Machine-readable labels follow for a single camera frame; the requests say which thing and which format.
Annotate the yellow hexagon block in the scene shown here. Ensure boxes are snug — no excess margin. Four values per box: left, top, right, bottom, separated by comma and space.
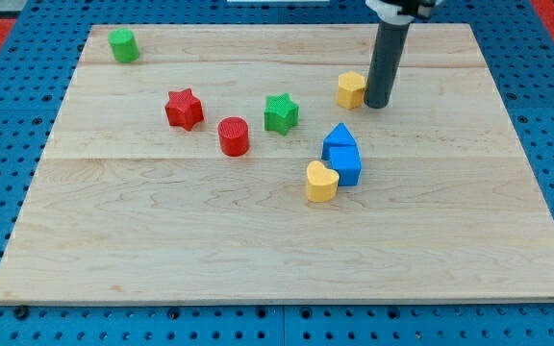
337, 71, 366, 110

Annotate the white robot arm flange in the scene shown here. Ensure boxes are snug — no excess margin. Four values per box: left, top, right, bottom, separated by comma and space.
365, 0, 445, 26

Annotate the yellow heart block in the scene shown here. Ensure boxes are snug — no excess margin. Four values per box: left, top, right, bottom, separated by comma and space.
306, 161, 340, 203

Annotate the red cylinder block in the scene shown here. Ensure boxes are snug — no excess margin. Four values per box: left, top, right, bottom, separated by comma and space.
217, 116, 249, 157

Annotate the green star block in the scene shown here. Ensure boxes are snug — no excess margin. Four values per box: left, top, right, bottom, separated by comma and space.
264, 93, 299, 136

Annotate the blue cube block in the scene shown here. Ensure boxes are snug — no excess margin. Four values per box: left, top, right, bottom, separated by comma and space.
329, 146, 362, 186

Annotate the blue triangle block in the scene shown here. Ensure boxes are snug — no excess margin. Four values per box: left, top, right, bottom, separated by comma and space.
321, 123, 357, 161

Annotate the wooden board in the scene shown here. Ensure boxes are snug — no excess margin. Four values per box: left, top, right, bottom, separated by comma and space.
0, 24, 554, 307

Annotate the red star block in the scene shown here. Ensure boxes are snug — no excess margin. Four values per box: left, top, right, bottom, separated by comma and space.
164, 88, 204, 132

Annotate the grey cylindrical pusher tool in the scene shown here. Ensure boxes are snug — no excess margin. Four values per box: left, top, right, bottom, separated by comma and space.
364, 22, 410, 109

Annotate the green cylinder block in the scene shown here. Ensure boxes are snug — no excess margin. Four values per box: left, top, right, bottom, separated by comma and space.
108, 28, 140, 63

